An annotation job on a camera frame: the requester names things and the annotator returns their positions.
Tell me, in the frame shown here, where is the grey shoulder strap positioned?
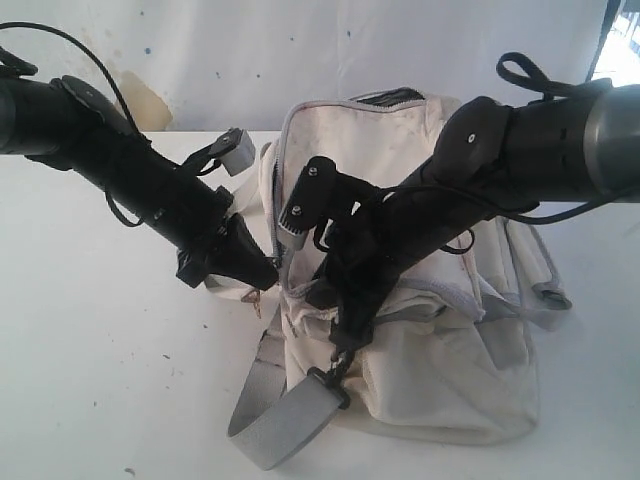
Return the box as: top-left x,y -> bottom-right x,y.
225,304 -> 351,472

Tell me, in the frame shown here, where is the dark window frame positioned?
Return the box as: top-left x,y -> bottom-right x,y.
586,0 -> 639,87

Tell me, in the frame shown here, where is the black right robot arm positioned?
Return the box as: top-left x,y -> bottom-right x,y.
303,52 -> 639,351

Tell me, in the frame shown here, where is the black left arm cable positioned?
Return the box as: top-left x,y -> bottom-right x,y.
0,20 -> 141,226

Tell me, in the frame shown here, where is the white canvas zipper bag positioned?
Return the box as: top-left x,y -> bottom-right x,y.
228,89 -> 571,455

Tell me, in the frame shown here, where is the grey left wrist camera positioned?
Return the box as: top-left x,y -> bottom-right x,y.
184,128 -> 257,177

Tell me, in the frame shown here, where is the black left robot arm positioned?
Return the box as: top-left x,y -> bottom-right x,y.
1,50 -> 278,290

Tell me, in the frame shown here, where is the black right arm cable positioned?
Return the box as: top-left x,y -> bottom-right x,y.
319,52 -> 616,261

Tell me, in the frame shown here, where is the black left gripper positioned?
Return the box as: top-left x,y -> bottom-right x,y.
114,144 -> 278,290

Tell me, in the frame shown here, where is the metal zipper pull ring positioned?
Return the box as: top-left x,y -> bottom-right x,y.
239,287 -> 266,321

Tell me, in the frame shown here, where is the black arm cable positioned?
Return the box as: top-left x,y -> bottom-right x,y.
319,52 -> 616,261
0,20 -> 141,226

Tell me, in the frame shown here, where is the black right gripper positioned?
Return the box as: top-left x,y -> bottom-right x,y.
305,173 -> 475,348

